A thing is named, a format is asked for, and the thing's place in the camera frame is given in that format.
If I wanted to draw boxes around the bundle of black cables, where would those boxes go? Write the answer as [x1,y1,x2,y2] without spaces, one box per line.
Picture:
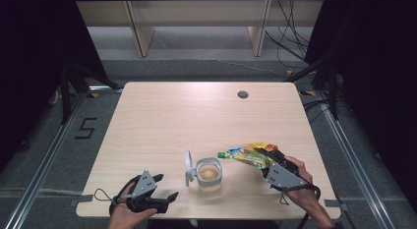
[264,0,313,65]

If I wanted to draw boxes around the black floor cables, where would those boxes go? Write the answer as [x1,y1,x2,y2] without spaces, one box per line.
[302,98,330,123]

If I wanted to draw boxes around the aluminium floor rail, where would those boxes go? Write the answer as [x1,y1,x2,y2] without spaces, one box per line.
[4,86,124,229]
[314,90,395,229]

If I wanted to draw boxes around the thin grey cord loop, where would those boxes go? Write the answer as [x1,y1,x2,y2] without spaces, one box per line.
[93,188,115,202]

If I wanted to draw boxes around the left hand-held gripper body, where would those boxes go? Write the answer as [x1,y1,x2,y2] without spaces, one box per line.
[125,169,170,214]

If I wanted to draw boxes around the clear container with grey lid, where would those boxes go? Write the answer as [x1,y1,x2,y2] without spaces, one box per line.
[184,149,224,193]

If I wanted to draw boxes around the grey tape strip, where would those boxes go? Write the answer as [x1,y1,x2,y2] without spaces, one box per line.
[69,194,94,207]
[324,199,349,211]

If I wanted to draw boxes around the person's left hand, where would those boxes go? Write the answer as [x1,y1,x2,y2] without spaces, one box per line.
[107,183,158,229]

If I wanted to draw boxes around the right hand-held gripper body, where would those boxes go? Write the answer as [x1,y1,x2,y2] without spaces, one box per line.
[262,151,309,191]

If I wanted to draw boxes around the black curtain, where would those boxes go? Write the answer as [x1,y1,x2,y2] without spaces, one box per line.
[0,0,109,173]
[304,0,417,210]

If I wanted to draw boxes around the black metal stand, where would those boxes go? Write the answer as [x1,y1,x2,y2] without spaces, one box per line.
[284,54,340,121]
[59,62,120,126]

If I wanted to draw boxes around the person's right hand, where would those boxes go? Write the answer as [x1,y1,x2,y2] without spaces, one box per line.
[283,155,321,213]

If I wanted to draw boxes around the light wooden shelf unit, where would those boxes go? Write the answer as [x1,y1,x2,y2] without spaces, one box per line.
[76,0,325,58]

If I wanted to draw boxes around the colourful spouted drink pouch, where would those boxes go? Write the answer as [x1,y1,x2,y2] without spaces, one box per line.
[216,142,279,171]

